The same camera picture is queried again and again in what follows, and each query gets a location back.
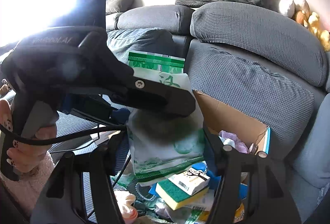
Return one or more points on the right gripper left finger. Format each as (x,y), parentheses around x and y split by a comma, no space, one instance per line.
(62,198)

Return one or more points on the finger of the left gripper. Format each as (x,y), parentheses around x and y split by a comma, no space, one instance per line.
(153,96)
(100,112)

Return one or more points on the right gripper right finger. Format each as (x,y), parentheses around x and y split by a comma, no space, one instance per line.
(268,200)

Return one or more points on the green printed plastic bag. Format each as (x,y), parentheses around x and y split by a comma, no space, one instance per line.
(161,145)

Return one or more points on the person's left hand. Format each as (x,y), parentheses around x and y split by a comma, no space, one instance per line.
(25,157)

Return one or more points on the pink bottle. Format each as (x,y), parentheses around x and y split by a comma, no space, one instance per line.
(125,202)

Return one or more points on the yellow snack packet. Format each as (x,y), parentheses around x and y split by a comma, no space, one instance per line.
(239,214)

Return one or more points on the blue throw pillow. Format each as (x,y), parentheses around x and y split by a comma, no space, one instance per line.
(152,40)

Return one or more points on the white barcode box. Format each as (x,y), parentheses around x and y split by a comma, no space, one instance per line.
(204,203)

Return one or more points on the yellow green sponge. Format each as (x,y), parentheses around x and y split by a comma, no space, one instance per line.
(175,197)

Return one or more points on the blue cardboard box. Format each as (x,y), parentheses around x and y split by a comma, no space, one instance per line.
(219,116)

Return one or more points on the white tissue pack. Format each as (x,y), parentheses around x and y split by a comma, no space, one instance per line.
(190,181)

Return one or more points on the grey blue sofa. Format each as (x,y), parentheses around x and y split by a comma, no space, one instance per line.
(266,66)

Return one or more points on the white chicken plush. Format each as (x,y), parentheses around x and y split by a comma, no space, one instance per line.
(284,7)

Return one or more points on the yellow duck plush row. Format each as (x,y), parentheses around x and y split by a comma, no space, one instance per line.
(311,21)

